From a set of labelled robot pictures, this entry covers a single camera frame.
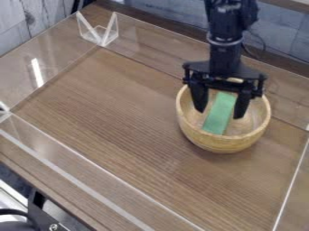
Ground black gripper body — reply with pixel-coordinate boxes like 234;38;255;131
182;36;266;98

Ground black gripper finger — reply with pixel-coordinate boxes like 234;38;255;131
190;81;208;113
232;90;251;119

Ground green rectangular stick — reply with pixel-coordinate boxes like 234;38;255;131
203;92;235;135

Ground wooden bowl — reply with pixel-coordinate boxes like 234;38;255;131
176;85;271;153

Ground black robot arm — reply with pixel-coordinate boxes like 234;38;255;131
182;0;266;119

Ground clear acrylic stand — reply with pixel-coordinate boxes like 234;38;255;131
76;12;117;47

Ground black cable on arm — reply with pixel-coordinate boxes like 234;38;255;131
240;26;269;60

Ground clear acrylic tray wall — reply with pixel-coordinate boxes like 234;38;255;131
0;102;203;231

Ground black table frame bracket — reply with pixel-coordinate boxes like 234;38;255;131
28;189;71;231

